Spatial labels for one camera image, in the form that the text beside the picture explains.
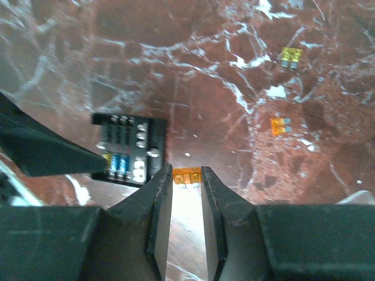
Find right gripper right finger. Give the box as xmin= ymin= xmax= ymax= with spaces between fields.
xmin=201 ymin=167 xmax=374 ymax=280

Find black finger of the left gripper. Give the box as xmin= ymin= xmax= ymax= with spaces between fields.
xmin=1 ymin=94 xmax=107 ymax=177

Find yellow blade fuse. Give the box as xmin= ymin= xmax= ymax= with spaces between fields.
xmin=281 ymin=47 xmax=303 ymax=70

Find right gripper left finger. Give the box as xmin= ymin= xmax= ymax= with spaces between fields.
xmin=1 ymin=165 xmax=172 ymax=280

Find black fuse box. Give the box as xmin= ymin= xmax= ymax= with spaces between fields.
xmin=90 ymin=112 xmax=168 ymax=188

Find orange blade fuse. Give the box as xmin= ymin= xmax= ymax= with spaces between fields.
xmin=173 ymin=167 xmax=202 ymax=185
xmin=271 ymin=118 xmax=292 ymax=136

